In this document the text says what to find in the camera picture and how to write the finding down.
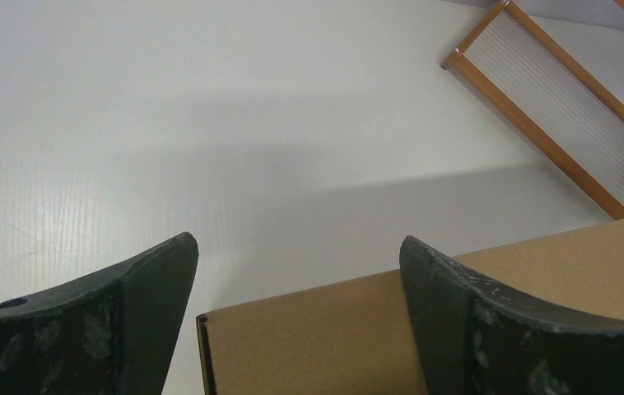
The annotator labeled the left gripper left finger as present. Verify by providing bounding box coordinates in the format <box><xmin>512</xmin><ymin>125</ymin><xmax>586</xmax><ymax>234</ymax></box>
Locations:
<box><xmin>0</xmin><ymin>232</ymin><xmax>198</xmax><ymax>394</ymax></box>

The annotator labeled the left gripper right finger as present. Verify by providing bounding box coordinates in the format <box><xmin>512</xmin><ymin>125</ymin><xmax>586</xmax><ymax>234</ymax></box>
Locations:
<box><xmin>399</xmin><ymin>236</ymin><xmax>624</xmax><ymax>394</ymax></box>

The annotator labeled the brown cardboard box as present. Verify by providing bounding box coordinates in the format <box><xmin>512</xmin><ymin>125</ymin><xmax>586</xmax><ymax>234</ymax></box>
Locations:
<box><xmin>197</xmin><ymin>220</ymin><xmax>624</xmax><ymax>394</ymax></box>

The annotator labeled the orange wooden rack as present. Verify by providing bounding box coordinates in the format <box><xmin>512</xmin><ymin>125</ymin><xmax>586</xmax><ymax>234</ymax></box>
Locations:
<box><xmin>440</xmin><ymin>1</ymin><xmax>624</xmax><ymax>220</ymax></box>

